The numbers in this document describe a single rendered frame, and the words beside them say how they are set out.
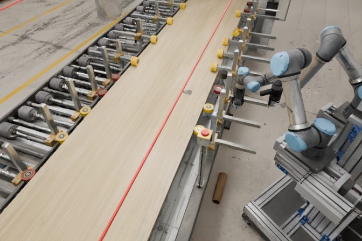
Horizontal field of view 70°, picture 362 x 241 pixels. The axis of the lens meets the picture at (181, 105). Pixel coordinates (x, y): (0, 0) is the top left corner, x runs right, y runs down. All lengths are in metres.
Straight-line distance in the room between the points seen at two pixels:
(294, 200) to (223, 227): 0.64
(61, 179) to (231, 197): 1.54
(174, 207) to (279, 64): 1.12
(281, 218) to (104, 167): 1.46
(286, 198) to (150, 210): 1.34
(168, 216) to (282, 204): 1.05
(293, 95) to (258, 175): 1.50
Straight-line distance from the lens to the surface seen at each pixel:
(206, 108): 2.03
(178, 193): 1.90
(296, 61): 1.45
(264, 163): 2.92
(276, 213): 2.42
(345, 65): 2.00
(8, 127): 2.34
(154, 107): 2.05
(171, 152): 1.74
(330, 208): 1.69
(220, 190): 2.56
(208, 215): 2.52
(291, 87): 1.46
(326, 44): 1.80
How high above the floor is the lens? 2.29
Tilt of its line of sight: 42 degrees down
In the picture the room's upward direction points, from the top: straight up
